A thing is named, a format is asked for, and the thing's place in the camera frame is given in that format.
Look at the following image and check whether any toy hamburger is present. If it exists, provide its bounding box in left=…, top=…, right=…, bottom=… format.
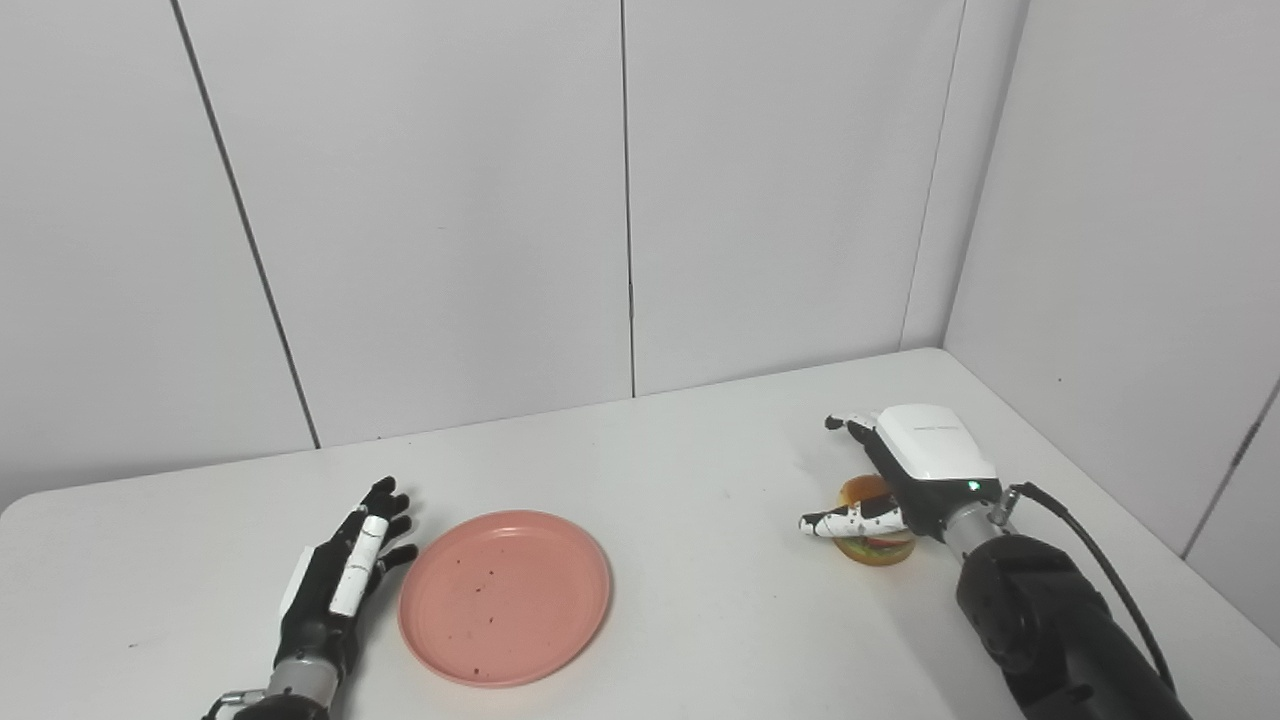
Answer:
left=834, top=474, right=915, bottom=566

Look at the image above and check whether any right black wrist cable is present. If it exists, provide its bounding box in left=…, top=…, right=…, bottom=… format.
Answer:
left=1000, top=482, right=1177, bottom=691

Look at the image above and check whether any pink round plate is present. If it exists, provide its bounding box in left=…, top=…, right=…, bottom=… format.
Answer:
left=398, top=511, right=612, bottom=689

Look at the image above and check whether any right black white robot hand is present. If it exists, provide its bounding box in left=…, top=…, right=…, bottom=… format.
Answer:
left=798, top=404, right=1003, bottom=542

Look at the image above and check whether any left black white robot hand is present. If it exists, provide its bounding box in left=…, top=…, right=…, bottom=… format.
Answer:
left=275, top=477, right=419, bottom=677

